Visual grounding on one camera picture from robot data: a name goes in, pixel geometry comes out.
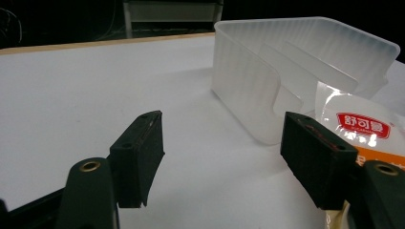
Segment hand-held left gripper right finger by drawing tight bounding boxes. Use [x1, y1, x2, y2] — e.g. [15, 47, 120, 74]
[280, 111, 405, 229]

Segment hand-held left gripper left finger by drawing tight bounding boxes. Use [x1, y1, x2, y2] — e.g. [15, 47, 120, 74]
[55, 110, 166, 229]

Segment white snack packet red label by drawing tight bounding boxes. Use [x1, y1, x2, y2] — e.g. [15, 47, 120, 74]
[314, 81, 405, 229]

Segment translucent white plastic storage bin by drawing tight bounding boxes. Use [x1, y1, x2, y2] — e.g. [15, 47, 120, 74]
[211, 16, 401, 146]

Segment grey metal stand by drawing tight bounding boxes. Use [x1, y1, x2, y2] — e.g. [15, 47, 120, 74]
[122, 0, 224, 40]

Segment thin dark cable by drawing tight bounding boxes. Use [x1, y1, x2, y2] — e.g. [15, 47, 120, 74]
[0, 7, 23, 46]

